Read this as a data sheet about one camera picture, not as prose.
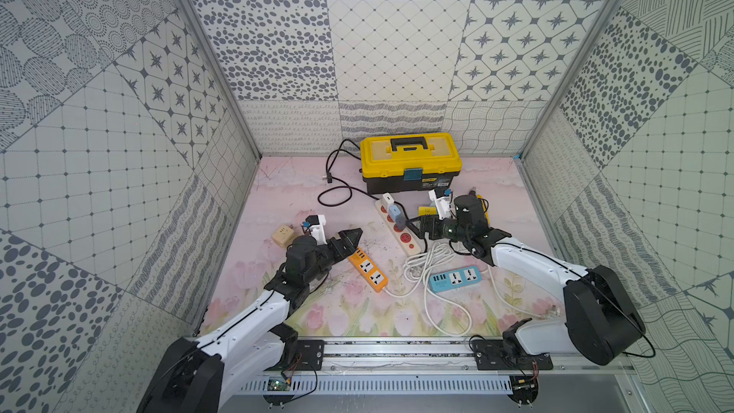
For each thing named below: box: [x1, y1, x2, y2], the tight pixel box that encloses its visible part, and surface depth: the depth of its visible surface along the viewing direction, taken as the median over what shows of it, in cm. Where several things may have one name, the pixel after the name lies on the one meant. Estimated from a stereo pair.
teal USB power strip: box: [429, 265, 483, 293], surface depth 87 cm
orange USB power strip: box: [347, 247, 389, 293], surface depth 88 cm
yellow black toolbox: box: [360, 131, 463, 196], surface depth 101 cm
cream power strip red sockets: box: [374, 198, 423, 258], surface depth 96 cm
